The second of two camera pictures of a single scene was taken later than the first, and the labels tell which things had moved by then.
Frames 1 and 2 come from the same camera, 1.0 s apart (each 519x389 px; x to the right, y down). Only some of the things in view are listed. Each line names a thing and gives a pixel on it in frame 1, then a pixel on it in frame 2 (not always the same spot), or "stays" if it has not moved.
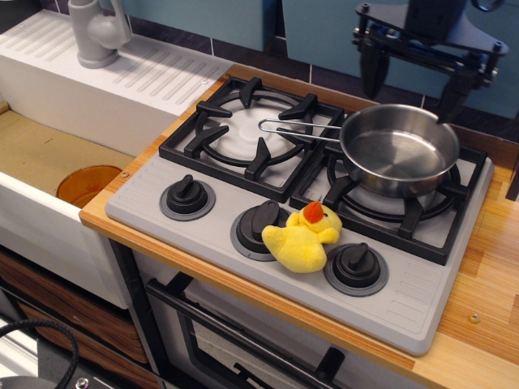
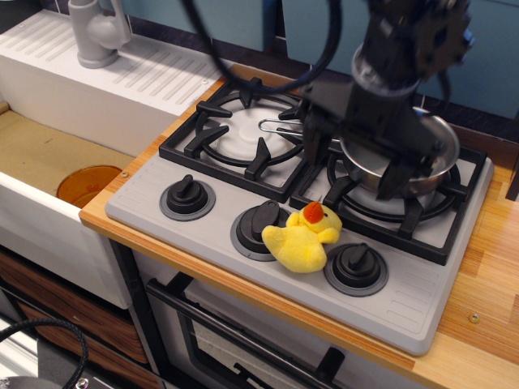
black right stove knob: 356,270 stays
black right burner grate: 424,224 stays
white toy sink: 57,117 stays
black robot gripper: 439,31 → 378,106
